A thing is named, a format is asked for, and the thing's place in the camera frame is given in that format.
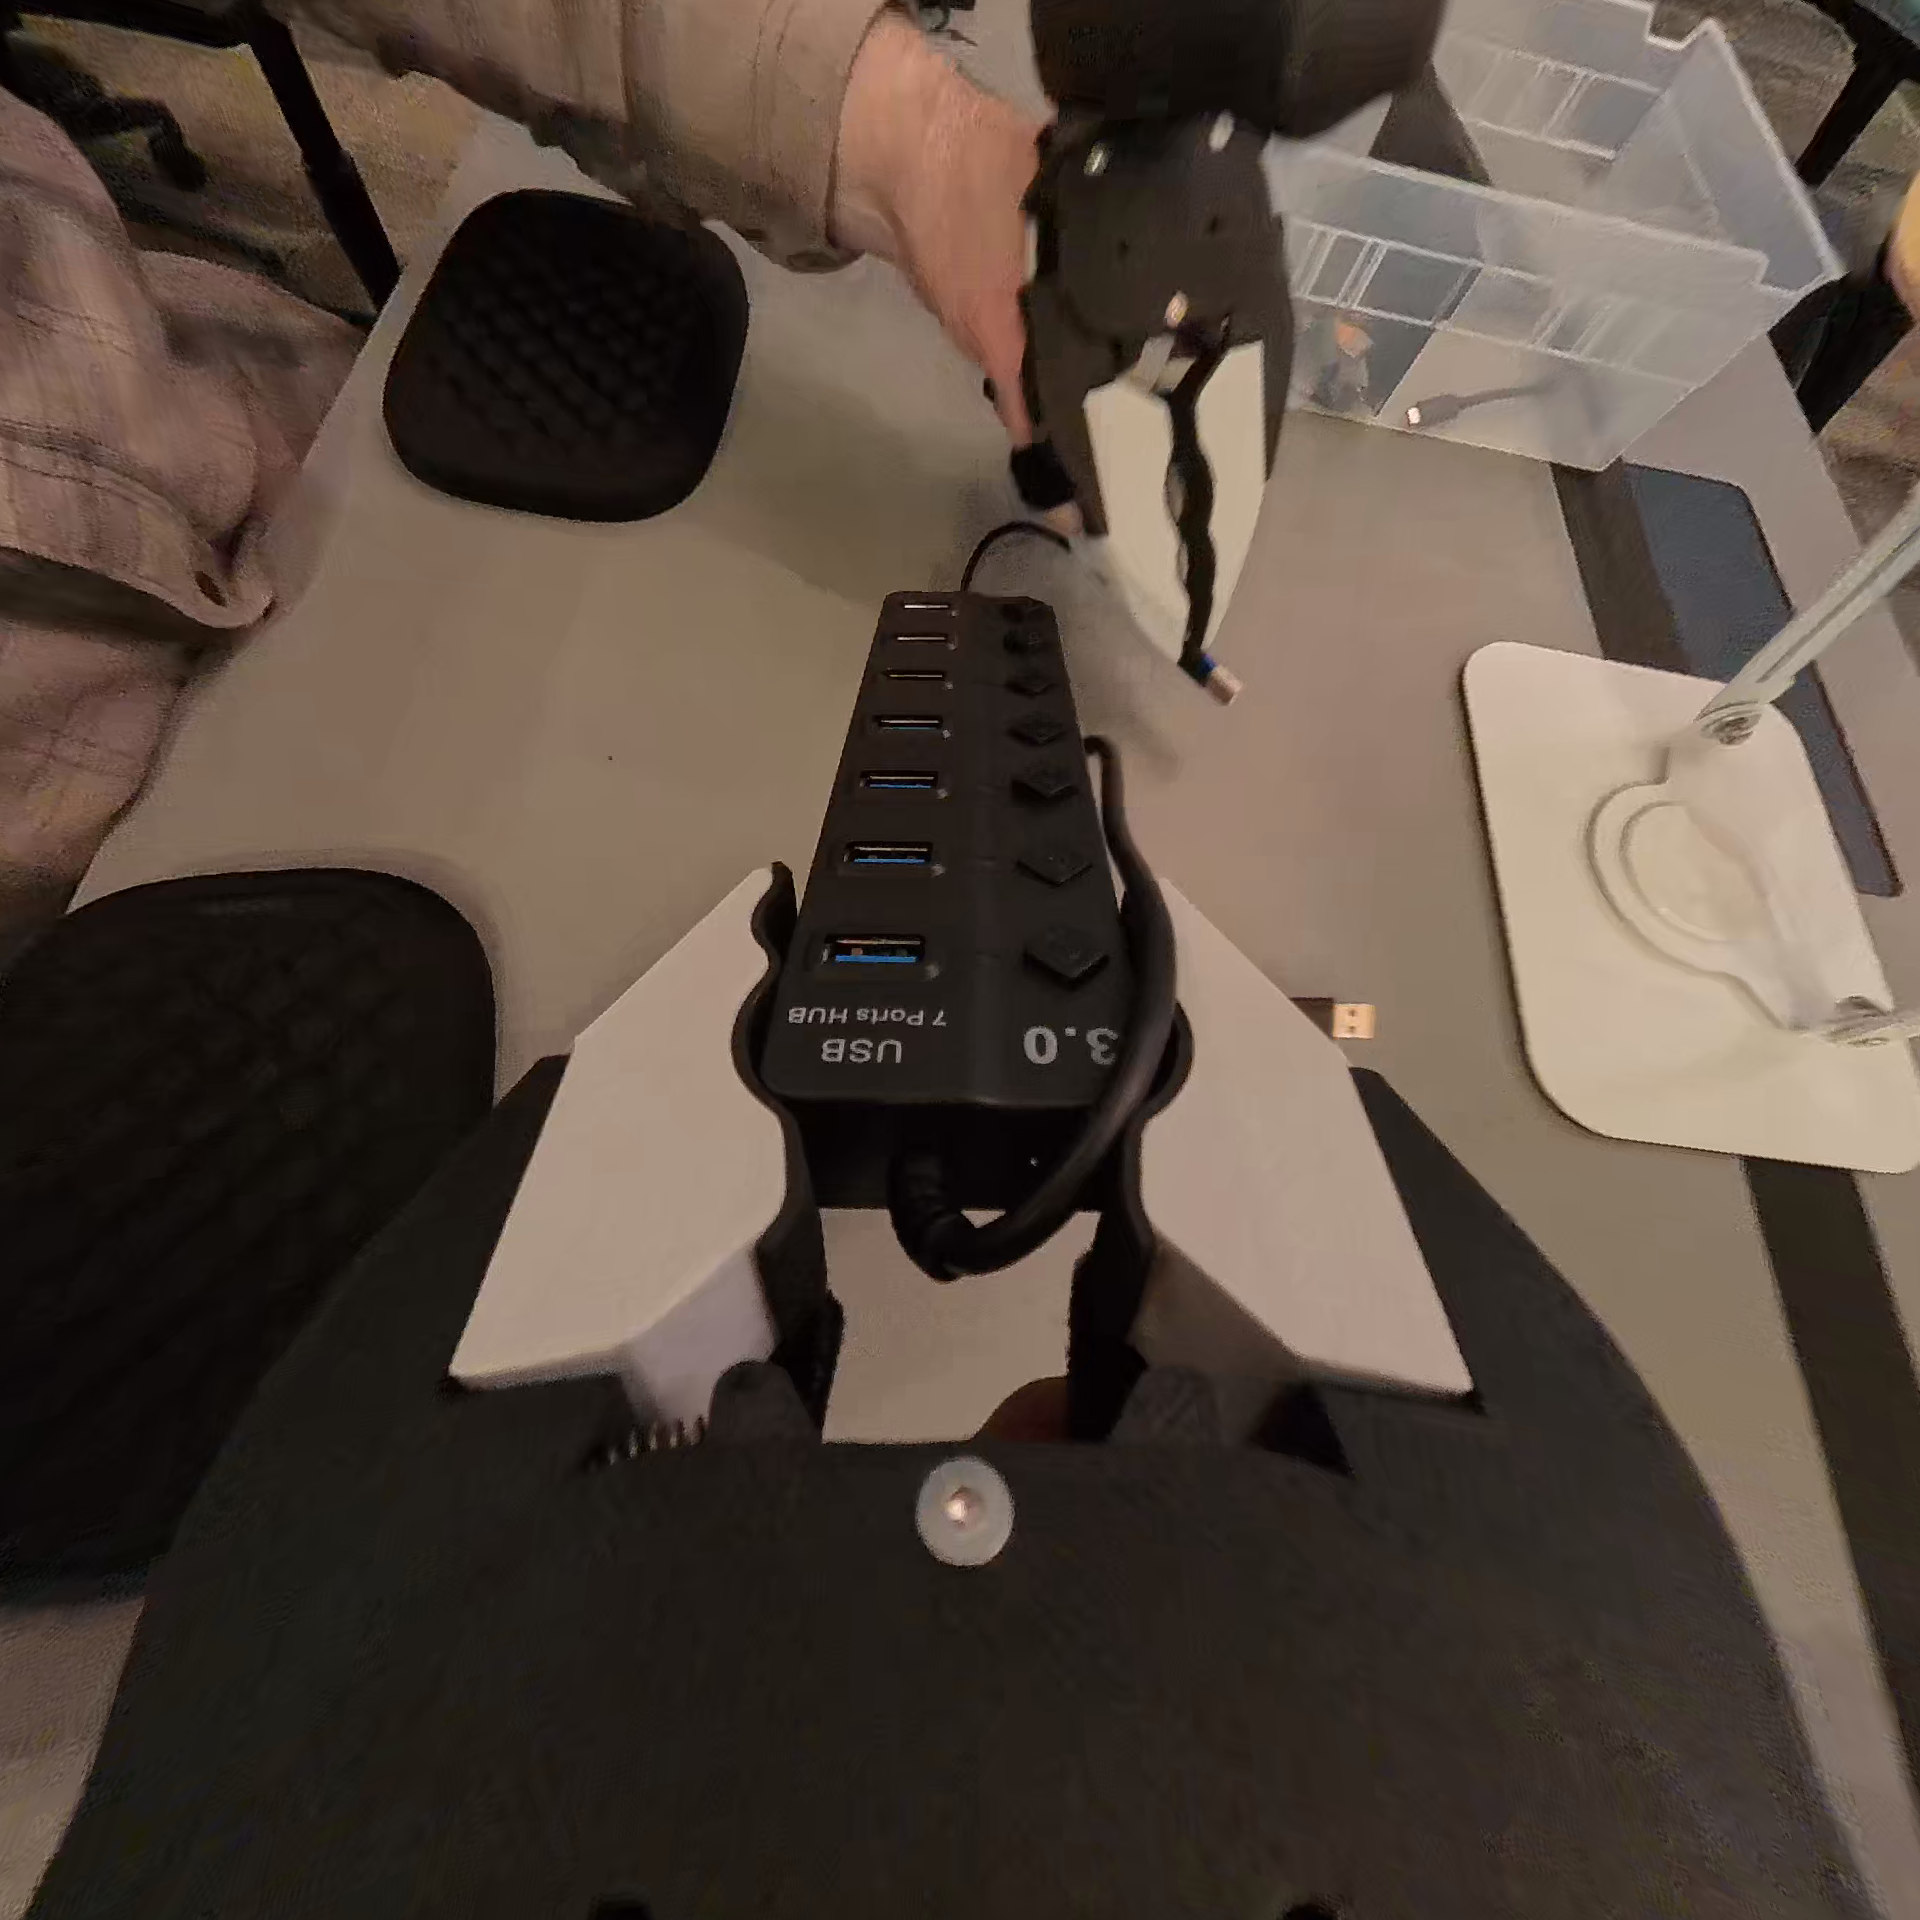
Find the person's left forearm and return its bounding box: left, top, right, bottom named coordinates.
left=286, top=0, right=902, bottom=260

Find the black usb hub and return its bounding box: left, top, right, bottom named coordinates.
left=728, top=585, right=1195, bottom=1203

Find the white stand base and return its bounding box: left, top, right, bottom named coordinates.
left=1463, top=481, right=1920, bottom=1174

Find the black spare cable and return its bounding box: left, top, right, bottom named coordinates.
left=1389, top=372, right=1568, bottom=431

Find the person's left hand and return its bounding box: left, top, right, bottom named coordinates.
left=838, top=26, right=1042, bottom=379

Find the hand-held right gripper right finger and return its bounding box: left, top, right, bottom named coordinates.
left=1080, top=870, right=1482, bottom=1414

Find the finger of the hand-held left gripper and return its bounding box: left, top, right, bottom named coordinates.
left=1191, top=314, right=1301, bottom=641
left=1075, top=361, right=1204, bottom=654

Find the clear plastic bin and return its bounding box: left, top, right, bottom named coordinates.
left=1246, top=0, right=1840, bottom=476

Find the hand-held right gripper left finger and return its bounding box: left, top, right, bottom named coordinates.
left=450, top=865, right=830, bottom=1414

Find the black hub cable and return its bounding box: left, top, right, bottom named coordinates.
left=895, top=735, right=1392, bottom=1282

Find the black wrist rest pad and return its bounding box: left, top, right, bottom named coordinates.
left=0, top=870, right=500, bottom=1593
left=381, top=187, right=751, bottom=523

